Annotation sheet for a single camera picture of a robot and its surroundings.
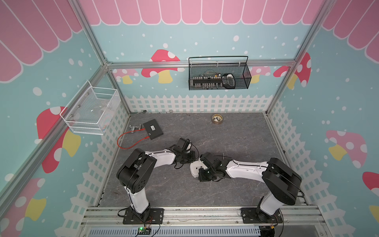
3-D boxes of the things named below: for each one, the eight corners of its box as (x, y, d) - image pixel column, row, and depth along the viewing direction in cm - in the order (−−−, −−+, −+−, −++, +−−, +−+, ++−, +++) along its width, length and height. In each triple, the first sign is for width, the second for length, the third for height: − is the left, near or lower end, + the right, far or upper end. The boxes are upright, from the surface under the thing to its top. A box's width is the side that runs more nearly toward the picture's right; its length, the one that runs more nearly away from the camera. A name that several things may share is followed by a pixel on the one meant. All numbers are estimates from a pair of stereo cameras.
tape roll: (212, 124, 117) (212, 122, 115) (211, 116, 122) (211, 114, 120) (223, 124, 117) (223, 122, 115) (221, 116, 122) (222, 114, 120)
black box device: (151, 140, 106) (150, 138, 104) (143, 125, 115) (142, 123, 113) (163, 134, 110) (163, 132, 108) (155, 120, 118) (155, 118, 116)
